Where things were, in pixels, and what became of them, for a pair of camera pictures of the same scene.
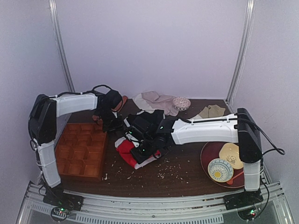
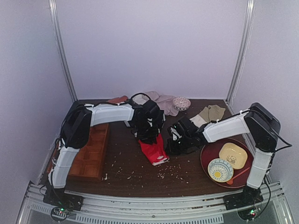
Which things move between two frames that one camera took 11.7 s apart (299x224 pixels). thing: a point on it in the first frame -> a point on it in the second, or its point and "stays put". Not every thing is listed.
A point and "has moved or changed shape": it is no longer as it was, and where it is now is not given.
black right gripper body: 139,155 -> 175,143
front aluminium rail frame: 110,208 stays put
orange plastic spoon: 230,182 stays put
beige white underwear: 212,111 stays put
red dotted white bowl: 181,103 stays put
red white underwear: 124,146 has moved or changed shape
